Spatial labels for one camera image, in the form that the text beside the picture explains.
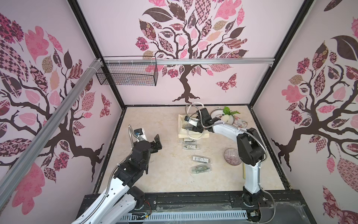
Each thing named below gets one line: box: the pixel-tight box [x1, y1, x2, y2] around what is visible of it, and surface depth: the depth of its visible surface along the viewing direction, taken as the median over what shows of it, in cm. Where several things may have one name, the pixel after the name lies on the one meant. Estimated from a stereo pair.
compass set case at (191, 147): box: [182, 144, 201, 150], surface depth 96 cm
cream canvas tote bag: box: [178, 114, 210, 139], surface depth 91 cm
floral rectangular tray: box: [233, 115, 248, 129], surface depth 109 cm
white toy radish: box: [220, 106, 241, 123], surface depth 115 cm
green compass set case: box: [190, 164, 212, 175], surface depth 86 cm
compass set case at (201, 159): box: [191, 154, 212, 164], surface depth 89 cm
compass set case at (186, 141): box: [177, 137, 197, 145], surface depth 99 cm
